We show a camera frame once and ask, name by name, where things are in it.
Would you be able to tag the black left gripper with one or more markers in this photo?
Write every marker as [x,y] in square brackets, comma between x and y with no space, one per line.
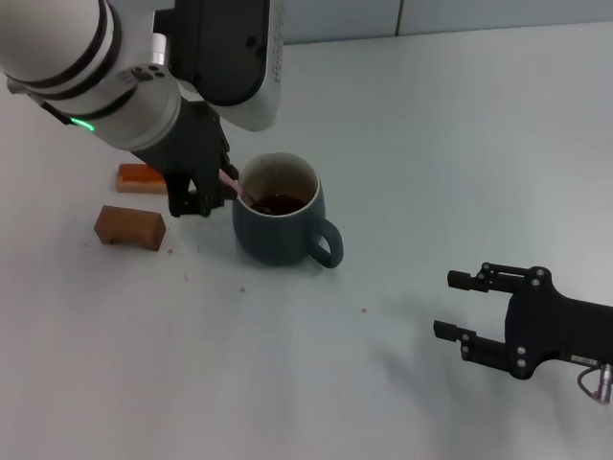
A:
[196,144]

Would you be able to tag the dark coffee liquid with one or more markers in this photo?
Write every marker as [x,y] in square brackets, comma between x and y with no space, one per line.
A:
[282,203]

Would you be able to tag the dark grey ceramic mug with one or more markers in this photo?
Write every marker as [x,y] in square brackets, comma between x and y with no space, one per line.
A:
[268,235]

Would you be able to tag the brown wooden notched block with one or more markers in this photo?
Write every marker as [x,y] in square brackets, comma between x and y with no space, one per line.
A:
[143,227]

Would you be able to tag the light wooden block orange stained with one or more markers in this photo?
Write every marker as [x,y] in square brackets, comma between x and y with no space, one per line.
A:
[136,179]

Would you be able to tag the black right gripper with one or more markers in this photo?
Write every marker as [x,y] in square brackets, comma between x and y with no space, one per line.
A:
[551,326]

